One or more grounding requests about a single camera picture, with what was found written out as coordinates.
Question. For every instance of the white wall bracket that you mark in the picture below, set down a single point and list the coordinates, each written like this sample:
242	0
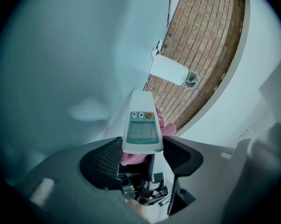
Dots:
156	50

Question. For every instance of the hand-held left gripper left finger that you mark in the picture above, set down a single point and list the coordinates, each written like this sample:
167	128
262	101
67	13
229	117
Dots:
100	162

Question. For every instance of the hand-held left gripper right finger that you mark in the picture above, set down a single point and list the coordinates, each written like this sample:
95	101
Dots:
177	154

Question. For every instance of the steel paper towel holder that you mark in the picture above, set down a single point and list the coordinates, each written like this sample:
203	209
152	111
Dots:
192	79

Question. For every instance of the white remote control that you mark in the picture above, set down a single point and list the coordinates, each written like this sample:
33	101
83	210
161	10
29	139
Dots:
141	127

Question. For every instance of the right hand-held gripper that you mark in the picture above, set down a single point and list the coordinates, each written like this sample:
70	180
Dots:
140	183

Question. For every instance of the pink cloth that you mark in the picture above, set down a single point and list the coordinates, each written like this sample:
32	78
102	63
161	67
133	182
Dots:
166	128

